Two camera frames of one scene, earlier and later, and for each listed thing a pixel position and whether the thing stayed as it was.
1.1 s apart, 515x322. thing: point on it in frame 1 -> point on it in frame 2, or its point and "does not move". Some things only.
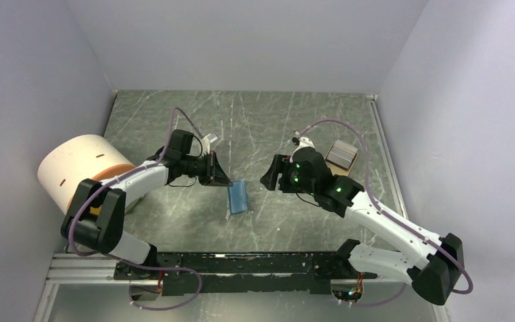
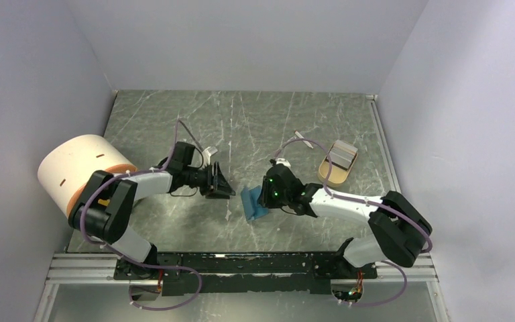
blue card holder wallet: x=238 y=198 -> x=250 y=196
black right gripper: x=280 y=164 -> x=265 y=200
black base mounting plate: x=237 y=274 does not move
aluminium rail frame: x=72 y=269 does not move
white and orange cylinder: x=66 y=165 does not move
